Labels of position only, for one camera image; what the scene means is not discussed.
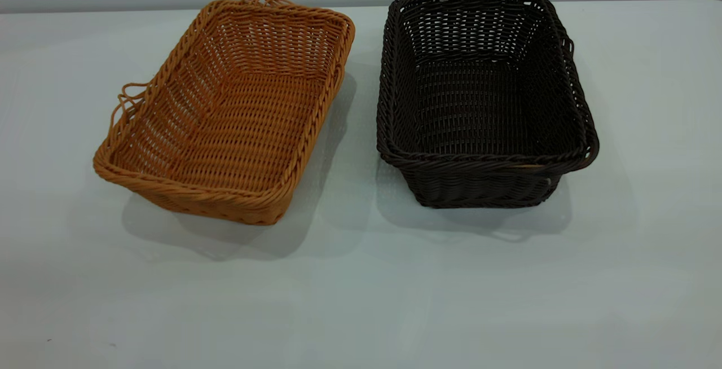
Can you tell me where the orange-tan woven wicker basket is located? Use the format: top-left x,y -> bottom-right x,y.
93,0 -> 356,226

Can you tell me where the dark brown woven wicker basket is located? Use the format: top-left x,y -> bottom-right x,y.
376,0 -> 600,209

